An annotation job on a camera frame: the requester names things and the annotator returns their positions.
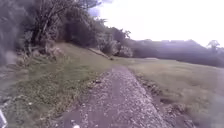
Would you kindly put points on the grey gravel path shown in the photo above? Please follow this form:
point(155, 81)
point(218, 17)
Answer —
point(116, 100)

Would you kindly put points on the grass slope beside path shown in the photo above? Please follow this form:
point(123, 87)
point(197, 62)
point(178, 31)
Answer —
point(56, 80)

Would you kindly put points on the wood of dark trees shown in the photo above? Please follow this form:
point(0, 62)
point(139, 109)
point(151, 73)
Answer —
point(66, 26)

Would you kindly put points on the green grass field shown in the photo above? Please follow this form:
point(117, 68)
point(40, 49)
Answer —
point(180, 80)

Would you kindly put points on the robot's own part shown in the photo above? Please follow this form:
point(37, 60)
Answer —
point(75, 126)

